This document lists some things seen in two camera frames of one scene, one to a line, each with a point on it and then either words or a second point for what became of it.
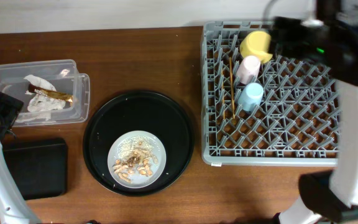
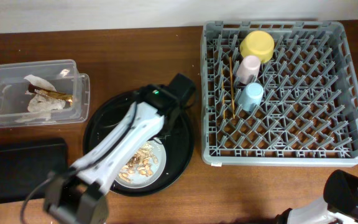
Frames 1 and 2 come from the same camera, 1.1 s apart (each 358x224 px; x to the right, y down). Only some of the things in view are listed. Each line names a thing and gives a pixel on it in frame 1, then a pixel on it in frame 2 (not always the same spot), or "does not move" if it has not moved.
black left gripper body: x=9 y=107 -> x=168 y=133
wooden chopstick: x=231 y=87 does not move
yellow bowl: x=257 y=43 does not move
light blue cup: x=250 y=98 does not move
